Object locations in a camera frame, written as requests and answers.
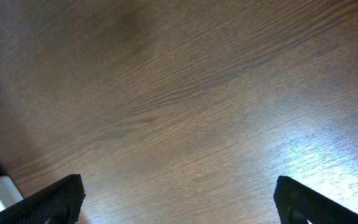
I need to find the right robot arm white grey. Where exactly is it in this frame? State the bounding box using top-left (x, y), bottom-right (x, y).
top-left (0, 174), bottom-right (358, 224)

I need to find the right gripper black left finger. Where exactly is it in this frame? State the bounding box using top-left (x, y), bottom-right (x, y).
top-left (0, 174), bottom-right (86, 224)

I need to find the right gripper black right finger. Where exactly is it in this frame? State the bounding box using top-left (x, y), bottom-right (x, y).
top-left (273, 176), bottom-right (358, 224)

